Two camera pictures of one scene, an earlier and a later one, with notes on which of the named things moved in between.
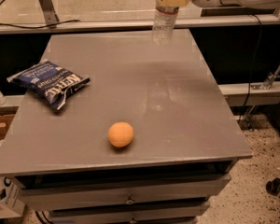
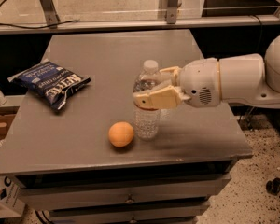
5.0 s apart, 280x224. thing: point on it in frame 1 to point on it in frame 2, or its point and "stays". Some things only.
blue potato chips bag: (49, 81) stays
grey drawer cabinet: (149, 140) stays
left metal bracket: (46, 6) stays
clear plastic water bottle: (164, 21) to (147, 122)
